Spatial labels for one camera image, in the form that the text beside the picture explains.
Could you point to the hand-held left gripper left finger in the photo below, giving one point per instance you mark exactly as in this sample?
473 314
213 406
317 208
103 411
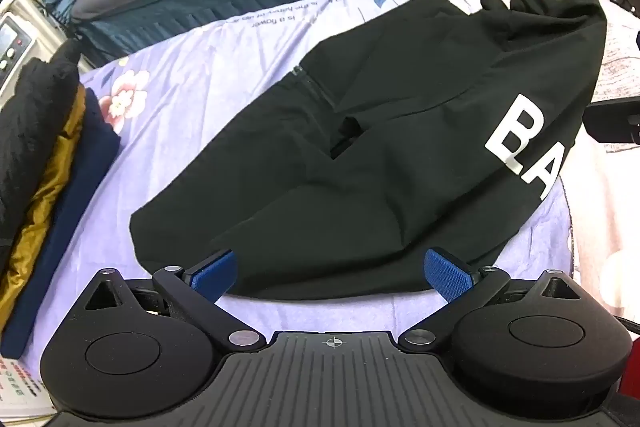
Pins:
215 272

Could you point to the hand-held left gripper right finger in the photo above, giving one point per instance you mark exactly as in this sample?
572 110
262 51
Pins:
445 274

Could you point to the black hoodie with white letters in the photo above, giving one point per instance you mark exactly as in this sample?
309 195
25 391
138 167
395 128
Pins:
400 132

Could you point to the navy blue folded garment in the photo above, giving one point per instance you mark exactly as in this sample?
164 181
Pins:
75 217

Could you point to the mustard yellow folded garment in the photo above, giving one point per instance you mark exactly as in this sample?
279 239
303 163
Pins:
45 202

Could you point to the purple floral bedsheet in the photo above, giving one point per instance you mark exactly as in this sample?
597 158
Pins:
200 82

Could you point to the paper with red print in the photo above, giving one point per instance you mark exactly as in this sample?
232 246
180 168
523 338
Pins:
20 382

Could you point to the black fuzzy folded garment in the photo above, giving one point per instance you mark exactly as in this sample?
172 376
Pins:
35 117

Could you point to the white control device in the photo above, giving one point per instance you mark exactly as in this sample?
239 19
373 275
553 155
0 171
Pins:
12 47

